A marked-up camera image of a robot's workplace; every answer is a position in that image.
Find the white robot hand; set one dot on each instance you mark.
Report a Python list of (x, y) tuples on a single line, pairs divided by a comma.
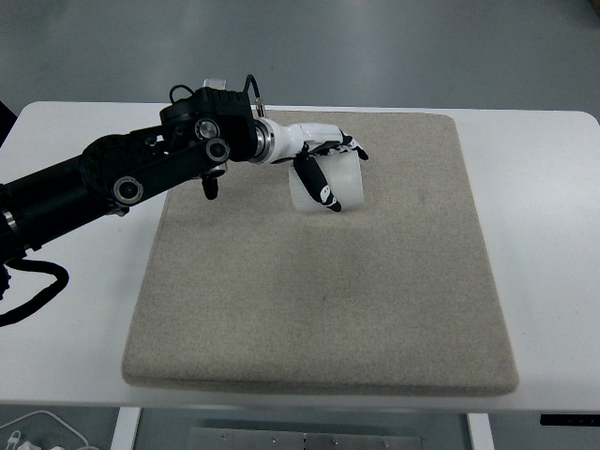
[(280, 143)]

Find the white cup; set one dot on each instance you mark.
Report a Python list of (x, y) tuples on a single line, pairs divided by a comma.
[(343, 174)]

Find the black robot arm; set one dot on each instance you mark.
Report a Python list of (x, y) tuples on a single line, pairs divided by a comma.
[(196, 137)]

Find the upper metal floor plate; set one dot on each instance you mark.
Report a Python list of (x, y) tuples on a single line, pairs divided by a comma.
[(215, 83)]

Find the beige felt mat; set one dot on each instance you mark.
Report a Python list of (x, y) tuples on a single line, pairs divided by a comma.
[(396, 297)]

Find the white table leg right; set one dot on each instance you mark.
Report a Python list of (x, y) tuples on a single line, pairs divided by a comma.
[(480, 431)]

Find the white table leg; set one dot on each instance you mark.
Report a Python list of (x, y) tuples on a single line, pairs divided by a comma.
[(480, 431), (126, 428)]

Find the black desk control panel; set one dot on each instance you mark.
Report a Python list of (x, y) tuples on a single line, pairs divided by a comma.
[(570, 420)]

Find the white table leg left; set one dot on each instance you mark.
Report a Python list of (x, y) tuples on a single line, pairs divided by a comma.
[(126, 428)]

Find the grey metal base plate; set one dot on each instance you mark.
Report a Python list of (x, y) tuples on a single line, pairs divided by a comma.
[(236, 438)]

